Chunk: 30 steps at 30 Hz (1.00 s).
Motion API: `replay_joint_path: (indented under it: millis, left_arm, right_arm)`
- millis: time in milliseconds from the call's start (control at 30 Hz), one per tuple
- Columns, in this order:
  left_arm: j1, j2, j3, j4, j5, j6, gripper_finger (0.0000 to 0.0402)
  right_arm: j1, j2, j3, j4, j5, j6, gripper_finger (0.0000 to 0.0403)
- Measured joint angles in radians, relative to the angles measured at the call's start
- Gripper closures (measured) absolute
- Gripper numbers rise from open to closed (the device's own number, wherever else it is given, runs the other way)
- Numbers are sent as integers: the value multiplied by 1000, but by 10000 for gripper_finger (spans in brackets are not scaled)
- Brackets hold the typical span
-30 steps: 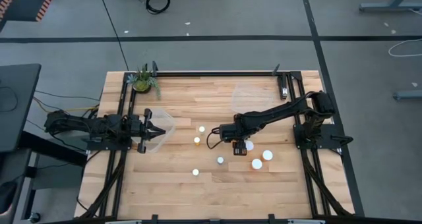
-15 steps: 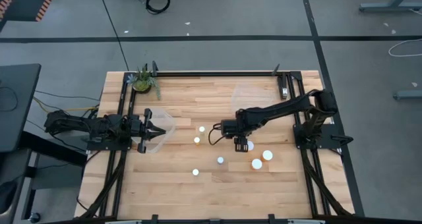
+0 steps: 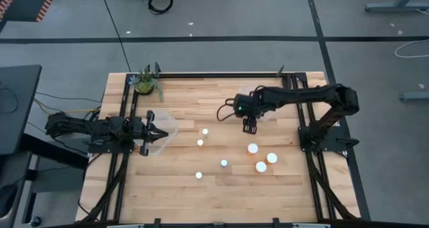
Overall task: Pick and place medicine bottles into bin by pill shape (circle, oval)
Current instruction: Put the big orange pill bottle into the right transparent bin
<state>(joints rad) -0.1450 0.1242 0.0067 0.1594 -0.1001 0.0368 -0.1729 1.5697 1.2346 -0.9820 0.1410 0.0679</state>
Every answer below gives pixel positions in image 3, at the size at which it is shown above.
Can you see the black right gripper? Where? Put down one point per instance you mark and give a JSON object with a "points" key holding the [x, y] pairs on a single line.
{"points": [[246, 107]]}

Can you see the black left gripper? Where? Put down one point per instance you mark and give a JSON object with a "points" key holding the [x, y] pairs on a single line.
{"points": [[145, 134]]}

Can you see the large orange pill bottle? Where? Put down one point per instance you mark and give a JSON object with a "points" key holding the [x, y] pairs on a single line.
{"points": [[271, 158], [260, 167], [252, 148]]}

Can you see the small white ball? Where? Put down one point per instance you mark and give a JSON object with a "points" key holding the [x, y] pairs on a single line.
{"points": [[200, 142]]}

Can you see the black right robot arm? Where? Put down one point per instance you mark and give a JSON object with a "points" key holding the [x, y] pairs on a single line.
{"points": [[301, 97]]}

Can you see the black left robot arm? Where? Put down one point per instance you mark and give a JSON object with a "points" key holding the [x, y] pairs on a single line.
{"points": [[83, 127]]}

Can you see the clear plastic bin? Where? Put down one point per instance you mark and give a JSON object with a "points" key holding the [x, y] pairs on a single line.
{"points": [[269, 116], [169, 120]]}

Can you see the potted succulent plant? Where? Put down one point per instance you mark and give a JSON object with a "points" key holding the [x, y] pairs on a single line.
{"points": [[144, 84]]}

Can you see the white light bar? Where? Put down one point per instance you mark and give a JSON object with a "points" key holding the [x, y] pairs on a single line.
{"points": [[311, 226]]}

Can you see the black desk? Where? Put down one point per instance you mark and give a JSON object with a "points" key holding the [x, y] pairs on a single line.
{"points": [[16, 127]]}

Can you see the black caster wheel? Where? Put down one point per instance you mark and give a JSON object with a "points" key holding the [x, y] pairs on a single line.
{"points": [[35, 221]]}

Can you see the grey table foot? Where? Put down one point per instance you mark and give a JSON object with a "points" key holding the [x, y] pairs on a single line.
{"points": [[414, 96]]}

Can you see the grey table leg base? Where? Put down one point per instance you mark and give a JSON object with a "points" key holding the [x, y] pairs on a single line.
{"points": [[392, 7]]}

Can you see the black orange-striped mat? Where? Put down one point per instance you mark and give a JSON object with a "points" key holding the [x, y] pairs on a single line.
{"points": [[20, 3]]}

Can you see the black aluminium table frame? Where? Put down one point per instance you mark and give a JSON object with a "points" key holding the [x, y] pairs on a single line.
{"points": [[218, 75]]}

